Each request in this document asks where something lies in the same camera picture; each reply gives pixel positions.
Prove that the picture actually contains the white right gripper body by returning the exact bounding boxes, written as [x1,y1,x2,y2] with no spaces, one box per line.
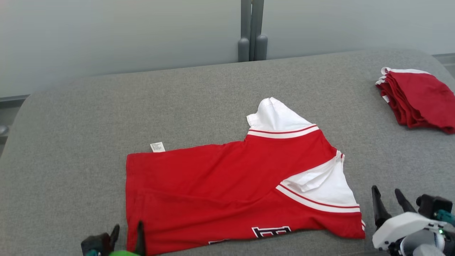
[372,212,446,251]

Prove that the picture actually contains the grey vertical window post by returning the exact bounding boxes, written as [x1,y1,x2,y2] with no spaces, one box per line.
[237,0,268,63]

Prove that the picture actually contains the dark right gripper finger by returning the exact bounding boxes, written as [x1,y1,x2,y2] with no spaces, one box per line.
[371,185,392,228]
[395,188,417,214]

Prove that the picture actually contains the red shorts with white stripe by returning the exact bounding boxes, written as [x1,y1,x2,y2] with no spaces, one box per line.
[375,67,455,134]

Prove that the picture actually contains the red white jersey number 23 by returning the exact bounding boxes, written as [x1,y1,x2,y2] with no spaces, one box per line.
[125,97,366,256]

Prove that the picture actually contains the black right cable teal plug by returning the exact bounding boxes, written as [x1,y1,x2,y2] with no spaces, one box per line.
[437,210,455,226]

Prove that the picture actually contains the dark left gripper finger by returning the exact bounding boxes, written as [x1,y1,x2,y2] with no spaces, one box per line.
[108,224,120,249]
[134,220,146,256]

